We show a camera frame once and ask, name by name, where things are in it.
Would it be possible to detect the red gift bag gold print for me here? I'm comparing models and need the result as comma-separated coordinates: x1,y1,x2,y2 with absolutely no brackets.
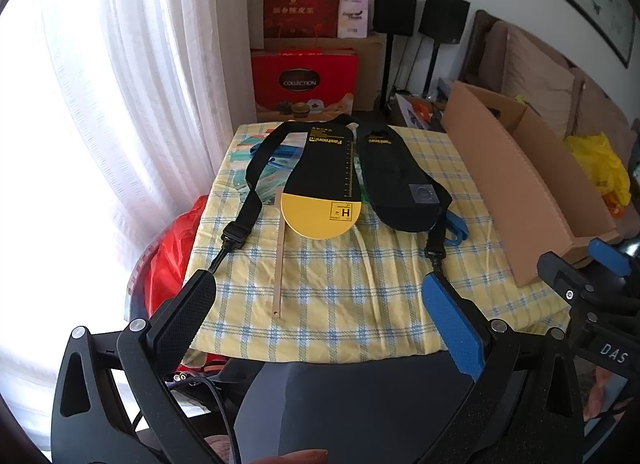
263,0,344,39

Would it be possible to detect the cardboard box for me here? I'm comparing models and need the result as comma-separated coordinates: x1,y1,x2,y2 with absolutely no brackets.
440,81,621,289

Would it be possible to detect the blue plastic hanger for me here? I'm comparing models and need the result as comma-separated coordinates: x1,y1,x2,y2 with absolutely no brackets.
260,144,471,247

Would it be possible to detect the white sheer curtain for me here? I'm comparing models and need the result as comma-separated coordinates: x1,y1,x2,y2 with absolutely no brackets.
0,0,266,445

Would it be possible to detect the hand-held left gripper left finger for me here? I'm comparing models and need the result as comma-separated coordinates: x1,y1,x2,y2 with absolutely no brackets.
50,269,236,464

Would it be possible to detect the black cable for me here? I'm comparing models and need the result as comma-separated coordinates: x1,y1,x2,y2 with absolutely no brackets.
175,374,236,464

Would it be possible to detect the white printed bag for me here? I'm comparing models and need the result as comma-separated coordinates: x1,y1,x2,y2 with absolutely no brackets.
395,94,446,129

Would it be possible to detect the dark grey fabric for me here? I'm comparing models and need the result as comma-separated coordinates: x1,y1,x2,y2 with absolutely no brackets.
234,351,476,464

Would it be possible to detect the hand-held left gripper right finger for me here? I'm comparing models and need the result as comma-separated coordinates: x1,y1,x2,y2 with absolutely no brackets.
422,271,586,464

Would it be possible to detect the large brown carton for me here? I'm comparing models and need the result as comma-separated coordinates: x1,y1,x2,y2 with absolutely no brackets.
263,31,388,112

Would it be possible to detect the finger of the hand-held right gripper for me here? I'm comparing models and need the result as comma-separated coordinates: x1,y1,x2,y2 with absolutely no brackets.
537,253,601,317
589,238,633,279

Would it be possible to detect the beige sofa cushion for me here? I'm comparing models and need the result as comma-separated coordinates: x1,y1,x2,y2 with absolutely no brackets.
570,68,640,145
500,21,576,125

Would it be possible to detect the black strap with clips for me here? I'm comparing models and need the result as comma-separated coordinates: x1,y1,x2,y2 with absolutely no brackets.
221,114,453,275

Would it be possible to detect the black speaker on stand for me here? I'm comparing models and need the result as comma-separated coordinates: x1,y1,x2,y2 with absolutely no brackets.
419,0,471,97
374,0,419,112

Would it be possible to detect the yellow plaid tablecloth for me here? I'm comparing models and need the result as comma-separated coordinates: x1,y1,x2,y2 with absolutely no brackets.
182,121,566,362

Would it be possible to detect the red plastic bag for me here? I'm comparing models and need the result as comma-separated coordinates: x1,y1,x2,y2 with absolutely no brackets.
150,194,211,315

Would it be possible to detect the person's left hand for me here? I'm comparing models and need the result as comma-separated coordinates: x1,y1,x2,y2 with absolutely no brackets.
207,449,328,464

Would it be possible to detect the white pink tissue pack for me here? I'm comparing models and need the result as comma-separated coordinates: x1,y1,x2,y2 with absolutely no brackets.
337,0,373,39

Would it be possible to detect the brown sofa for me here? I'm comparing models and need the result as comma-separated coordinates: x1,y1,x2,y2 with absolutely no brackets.
460,8,640,155

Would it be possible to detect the yellow plastic bag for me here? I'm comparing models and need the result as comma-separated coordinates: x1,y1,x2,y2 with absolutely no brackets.
565,133,632,207

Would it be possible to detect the red bag with cake pictures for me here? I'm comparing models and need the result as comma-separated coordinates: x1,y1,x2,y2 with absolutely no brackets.
250,48,359,122

